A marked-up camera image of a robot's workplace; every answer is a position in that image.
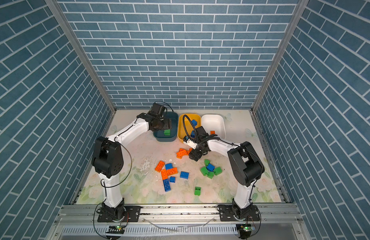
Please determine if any dark teal plastic bin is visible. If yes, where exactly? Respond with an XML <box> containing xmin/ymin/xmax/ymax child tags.
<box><xmin>154</xmin><ymin>112</ymin><xmax>179</xmax><ymax>142</ymax></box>

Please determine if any white plastic bin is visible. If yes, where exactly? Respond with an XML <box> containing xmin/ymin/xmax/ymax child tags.
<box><xmin>201</xmin><ymin>114</ymin><xmax>226</xmax><ymax>139</ymax></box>

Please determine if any yellow plastic bin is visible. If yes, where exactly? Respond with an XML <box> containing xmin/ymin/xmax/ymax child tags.
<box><xmin>178</xmin><ymin>114</ymin><xmax>201</xmax><ymax>143</ymax></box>

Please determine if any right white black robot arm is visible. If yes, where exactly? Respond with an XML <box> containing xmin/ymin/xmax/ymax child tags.
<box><xmin>183</xmin><ymin>127</ymin><xmax>265</xmax><ymax>221</ymax></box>

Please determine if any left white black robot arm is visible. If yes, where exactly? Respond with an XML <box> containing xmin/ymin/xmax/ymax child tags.
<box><xmin>91</xmin><ymin>103</ymin><xmax>172</xmax><ymax>222</ymax></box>

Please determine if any long blue lego brick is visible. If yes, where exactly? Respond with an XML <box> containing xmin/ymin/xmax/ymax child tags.
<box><xmin>163</xmin><ymin>179</ymin><xmax>171</xmax><ymax>192</ymax></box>

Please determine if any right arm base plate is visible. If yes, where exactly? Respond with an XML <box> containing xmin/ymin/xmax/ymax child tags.
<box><xmin>217</xmin><ymin>204</ymin><xmax>261</xmax><ymax>222</ymax></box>

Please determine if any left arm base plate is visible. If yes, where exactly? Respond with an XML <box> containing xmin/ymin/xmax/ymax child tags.
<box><xmin>96</xmin><ymin>205</ymin><xmax>141</xmax><ymax>223</ymax></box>

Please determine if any aluminium front rail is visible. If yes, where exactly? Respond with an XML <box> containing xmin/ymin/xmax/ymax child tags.
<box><xmin>52</xmin><ymin>202</ymin><xmax>306</xmax><ymax>226</ymax></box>

